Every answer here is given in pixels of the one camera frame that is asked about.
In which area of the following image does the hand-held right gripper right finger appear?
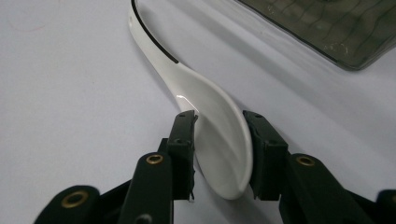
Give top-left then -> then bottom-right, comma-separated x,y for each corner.
242,110 -> 290,202

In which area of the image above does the smoky clear plastic bin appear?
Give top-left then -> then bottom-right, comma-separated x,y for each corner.
236,0 -> 396,71

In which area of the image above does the white ceramic spoon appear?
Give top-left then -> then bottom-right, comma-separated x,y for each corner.
128,0 -> 254,201

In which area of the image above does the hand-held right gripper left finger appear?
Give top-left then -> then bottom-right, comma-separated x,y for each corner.
157,109 -> 199,203

